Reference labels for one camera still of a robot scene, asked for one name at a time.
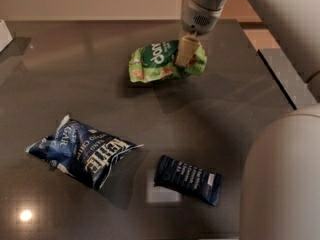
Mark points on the dark blue snack bar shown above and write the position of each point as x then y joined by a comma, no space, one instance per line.
188,179

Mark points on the green rice chip bag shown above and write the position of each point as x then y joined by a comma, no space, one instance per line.
157,62

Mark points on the white box at left edge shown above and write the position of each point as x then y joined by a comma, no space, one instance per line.
5,36

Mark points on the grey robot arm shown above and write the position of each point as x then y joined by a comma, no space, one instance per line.
280,190

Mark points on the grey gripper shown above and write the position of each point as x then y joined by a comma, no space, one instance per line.
197,17

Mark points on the blue kettle chip bag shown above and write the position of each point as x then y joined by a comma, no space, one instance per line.
82,152

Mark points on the grey side table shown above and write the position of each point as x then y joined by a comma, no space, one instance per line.
289,81

